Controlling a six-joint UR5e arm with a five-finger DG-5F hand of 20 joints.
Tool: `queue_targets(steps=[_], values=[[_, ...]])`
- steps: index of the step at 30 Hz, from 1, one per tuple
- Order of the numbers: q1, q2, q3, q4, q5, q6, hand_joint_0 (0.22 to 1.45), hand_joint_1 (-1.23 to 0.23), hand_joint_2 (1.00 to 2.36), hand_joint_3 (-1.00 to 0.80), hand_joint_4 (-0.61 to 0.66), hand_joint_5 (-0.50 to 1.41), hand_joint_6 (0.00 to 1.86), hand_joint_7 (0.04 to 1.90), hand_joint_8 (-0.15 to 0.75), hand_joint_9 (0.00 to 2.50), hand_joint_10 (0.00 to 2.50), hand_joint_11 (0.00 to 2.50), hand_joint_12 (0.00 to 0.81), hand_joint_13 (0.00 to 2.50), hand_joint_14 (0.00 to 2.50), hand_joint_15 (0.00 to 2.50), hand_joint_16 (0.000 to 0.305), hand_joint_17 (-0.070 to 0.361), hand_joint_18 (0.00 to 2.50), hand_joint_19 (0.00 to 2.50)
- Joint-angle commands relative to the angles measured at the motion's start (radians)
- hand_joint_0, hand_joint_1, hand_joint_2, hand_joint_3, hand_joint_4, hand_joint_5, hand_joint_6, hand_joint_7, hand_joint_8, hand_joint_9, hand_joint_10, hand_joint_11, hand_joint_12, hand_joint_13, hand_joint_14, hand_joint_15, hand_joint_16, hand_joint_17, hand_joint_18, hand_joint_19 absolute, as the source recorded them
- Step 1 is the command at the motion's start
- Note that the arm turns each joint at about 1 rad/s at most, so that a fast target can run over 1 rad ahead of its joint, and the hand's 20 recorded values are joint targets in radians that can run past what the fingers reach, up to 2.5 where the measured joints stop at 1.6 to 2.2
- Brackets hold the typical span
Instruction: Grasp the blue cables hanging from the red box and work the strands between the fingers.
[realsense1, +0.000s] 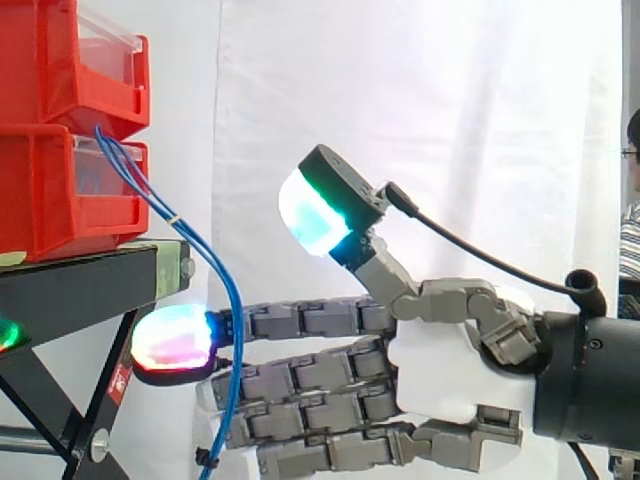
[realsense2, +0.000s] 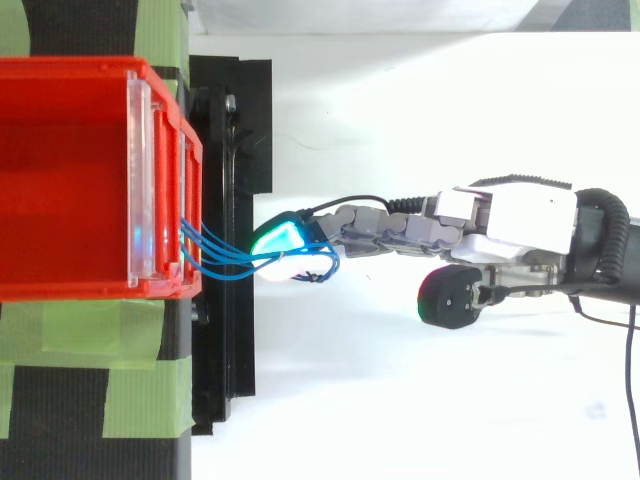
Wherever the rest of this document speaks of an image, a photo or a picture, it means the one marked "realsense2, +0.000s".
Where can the red bin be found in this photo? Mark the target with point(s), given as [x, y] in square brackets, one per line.
[75, 180]

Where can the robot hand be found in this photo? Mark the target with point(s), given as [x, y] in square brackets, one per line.
[520, 220]

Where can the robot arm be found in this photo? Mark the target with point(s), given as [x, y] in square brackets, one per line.
[607, 250]

